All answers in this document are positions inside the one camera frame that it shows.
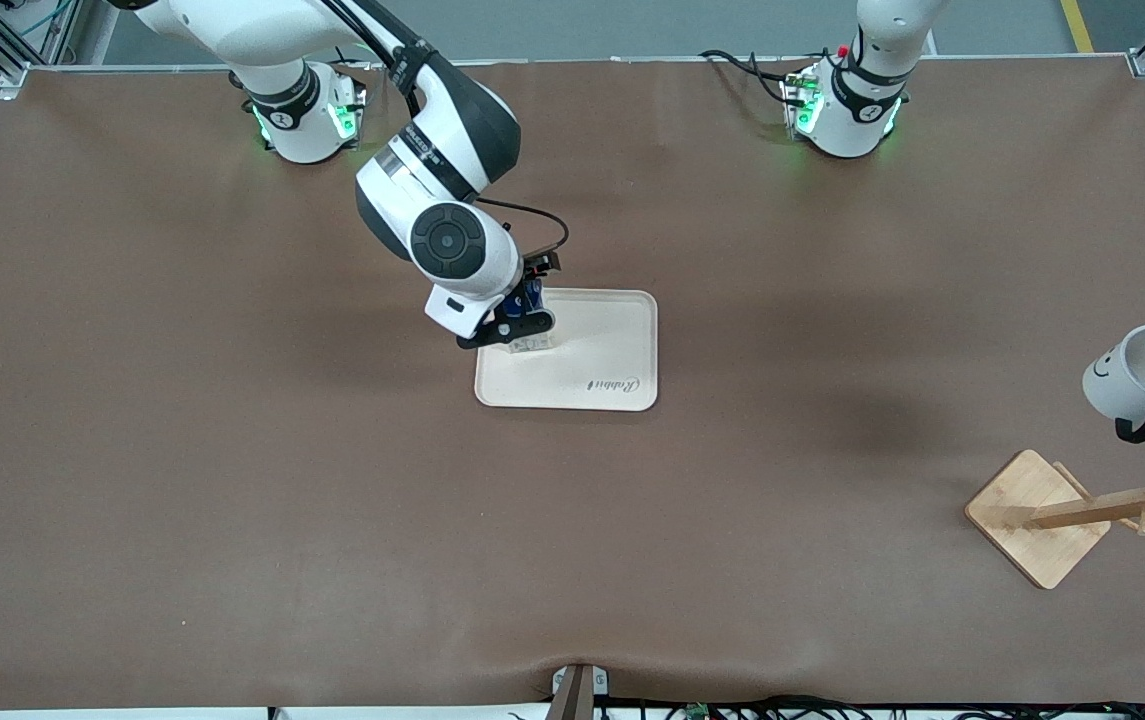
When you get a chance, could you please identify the blue milk carton green cap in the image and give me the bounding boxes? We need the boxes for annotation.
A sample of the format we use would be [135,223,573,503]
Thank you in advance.
[504,275,555,358]

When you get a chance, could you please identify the cream tray with Rabbit print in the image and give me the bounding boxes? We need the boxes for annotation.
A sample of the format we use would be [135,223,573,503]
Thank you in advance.
[474,288,659,412]

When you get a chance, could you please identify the white mug with black handle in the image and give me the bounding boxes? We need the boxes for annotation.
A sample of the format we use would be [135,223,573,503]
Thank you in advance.
[1082,323,1145,444]

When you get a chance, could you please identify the wooden mug rack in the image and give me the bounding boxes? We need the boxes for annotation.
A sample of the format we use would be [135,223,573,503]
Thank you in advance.
[965,435,1145,591]

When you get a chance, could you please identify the black cables at arm base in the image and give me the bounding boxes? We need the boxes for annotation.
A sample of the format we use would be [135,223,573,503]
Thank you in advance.
[700,48,805,106]

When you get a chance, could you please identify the black cable bundle along edge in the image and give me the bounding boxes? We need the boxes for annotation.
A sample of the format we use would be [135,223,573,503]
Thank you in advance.
[597,694,1145,720]

